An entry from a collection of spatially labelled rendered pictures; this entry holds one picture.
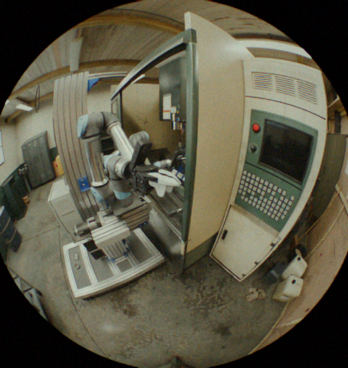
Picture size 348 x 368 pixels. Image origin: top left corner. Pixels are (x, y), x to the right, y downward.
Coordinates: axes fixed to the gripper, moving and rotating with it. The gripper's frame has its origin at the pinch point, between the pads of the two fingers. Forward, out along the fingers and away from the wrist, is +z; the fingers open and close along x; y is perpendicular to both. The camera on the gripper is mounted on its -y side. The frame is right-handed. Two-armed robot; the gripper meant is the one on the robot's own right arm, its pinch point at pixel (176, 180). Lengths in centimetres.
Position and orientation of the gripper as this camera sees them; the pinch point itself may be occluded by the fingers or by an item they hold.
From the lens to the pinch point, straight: 34.3
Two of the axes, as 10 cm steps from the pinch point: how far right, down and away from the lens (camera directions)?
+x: -5.8, 2.8, -7.6
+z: 8.1, 3.0, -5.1
